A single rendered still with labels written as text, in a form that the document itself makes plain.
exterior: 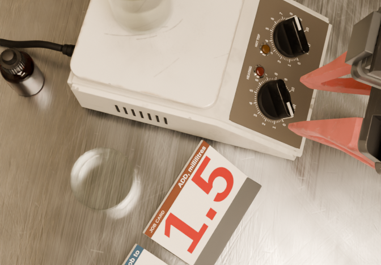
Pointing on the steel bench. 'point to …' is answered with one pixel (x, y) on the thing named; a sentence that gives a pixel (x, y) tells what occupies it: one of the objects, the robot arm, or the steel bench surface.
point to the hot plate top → (165, 45)
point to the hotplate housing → (176, 114)
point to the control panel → (277, 70)
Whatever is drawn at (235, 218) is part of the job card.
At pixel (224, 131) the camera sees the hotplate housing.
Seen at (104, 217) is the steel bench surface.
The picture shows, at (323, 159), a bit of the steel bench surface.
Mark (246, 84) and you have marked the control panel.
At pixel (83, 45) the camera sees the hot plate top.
